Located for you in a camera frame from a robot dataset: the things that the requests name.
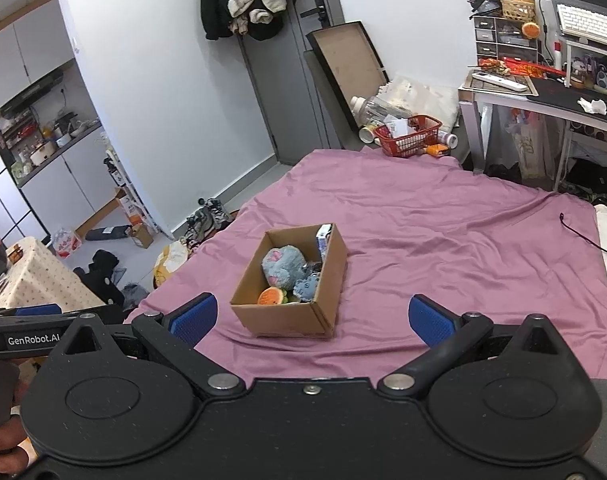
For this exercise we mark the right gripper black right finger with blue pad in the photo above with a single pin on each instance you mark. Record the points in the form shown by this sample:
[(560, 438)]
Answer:
[(451, 339)]

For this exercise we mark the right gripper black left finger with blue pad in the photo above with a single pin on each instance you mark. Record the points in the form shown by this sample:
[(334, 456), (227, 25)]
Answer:
[(170, 339)]

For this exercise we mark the blue fluffy plush toy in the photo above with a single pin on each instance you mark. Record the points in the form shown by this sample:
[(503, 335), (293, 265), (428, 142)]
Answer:
[(283, 267)]

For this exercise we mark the blue tissue pack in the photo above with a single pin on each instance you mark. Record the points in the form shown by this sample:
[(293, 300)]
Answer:
[(322, 237)]

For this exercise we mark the person left hand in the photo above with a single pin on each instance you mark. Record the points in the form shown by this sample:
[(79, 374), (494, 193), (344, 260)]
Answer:
[(14, 459)]

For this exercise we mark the purple bed sheet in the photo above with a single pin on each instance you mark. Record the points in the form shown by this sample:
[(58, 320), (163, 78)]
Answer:
[(420, 225)]

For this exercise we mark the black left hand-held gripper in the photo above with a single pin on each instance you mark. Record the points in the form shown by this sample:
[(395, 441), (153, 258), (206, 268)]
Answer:
[(31, 332)]

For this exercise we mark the watermelon plush toy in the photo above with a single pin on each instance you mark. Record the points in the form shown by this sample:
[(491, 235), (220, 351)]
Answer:
[(272, 296)]

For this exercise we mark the pair of sneakers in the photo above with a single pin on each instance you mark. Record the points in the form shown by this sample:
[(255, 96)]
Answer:
[(211, 217)]

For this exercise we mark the cardboard box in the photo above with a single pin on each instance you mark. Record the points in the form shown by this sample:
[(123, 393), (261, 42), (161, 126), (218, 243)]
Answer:
[(316, 318)]

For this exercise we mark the denim heart pillow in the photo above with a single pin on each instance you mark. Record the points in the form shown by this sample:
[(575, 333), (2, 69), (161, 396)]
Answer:
[(305, 287)]

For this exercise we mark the dotted tablecloth table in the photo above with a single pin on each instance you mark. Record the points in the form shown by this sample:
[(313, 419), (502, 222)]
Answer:
[(40, 278)]

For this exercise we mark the orange small object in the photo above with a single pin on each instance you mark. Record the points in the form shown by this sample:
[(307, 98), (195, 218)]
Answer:
[(437, 150)]

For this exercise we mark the white cylinder can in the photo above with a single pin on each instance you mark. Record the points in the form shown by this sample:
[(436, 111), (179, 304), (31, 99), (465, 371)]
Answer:
[(449, 139)]

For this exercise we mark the red plastic basket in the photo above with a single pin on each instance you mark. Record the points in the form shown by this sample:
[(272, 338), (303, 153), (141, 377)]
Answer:
[(422, 131)]

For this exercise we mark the clear plastic bottle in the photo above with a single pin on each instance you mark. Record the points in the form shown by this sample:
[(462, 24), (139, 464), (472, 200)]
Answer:
[(372, 109)]

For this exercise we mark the white plastic bag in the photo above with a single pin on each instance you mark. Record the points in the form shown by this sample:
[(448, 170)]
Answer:
[(411, 95)]

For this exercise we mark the kitchen shelf niche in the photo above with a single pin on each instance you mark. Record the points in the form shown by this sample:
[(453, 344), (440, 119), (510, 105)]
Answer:
[(64, 107)]

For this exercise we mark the grey door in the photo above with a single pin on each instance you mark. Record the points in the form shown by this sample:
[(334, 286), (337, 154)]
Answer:
[(298, 104)]

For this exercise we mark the grey desk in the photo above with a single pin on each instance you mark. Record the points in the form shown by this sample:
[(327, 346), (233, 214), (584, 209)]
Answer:
[(552, 98)]

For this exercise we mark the brown framed board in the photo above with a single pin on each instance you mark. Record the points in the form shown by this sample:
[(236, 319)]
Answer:
[(350, 64)]

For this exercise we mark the small drawer organizer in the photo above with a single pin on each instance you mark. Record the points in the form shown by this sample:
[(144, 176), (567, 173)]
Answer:
[(501, 38)]

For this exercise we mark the white keyboard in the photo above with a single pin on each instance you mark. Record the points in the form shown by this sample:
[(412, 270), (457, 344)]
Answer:
[(582, 23)]

